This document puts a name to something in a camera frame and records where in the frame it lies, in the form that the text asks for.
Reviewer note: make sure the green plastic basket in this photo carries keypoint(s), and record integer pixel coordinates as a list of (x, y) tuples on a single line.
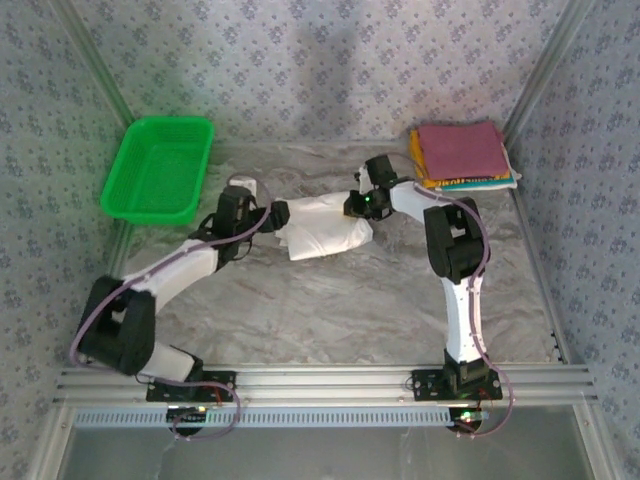
[(155, 170)]

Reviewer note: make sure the maroon folded t-shirt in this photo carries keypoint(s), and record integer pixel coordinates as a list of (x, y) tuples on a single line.
[(460, 150)]

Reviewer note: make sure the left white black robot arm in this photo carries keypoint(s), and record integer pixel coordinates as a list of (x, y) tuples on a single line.
[(175, 270)]

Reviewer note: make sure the white t-shirt red print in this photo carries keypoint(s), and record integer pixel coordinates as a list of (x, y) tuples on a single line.
[(320, 225)]

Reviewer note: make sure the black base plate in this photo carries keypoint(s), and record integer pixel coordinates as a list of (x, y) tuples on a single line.
[(220, 387), (430, 387)]

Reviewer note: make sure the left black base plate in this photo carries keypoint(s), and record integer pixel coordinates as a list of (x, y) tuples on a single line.
[(220, 387)]

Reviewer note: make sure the controller board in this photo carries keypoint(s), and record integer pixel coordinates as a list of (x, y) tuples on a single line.
[(187, 413), (467, 416)]

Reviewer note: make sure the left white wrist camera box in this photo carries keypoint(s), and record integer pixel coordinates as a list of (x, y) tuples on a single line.
[(242, 185)]

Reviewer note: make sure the stack of folded clothes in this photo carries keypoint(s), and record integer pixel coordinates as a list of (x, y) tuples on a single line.
[(419, 170)]

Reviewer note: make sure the right controller board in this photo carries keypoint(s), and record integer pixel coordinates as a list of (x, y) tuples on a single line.
[(467, 416)]

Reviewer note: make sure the aluminium mounting rail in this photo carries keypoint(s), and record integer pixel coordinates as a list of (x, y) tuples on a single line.
[(325, 385)]

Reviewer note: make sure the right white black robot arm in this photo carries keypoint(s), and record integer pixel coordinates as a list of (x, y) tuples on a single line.
[(462, 320)]

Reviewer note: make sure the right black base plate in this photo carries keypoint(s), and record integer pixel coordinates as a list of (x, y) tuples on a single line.
[(430, 387)]

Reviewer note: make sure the left controller board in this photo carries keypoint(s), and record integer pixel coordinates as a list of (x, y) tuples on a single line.
[(187, 413)]

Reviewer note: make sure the white folded t-shirt teal print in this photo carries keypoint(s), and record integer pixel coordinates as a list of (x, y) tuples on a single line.
[(500, 185)]

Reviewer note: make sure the aluminium frame post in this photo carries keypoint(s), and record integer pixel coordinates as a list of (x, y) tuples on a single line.
[(546, 65)]

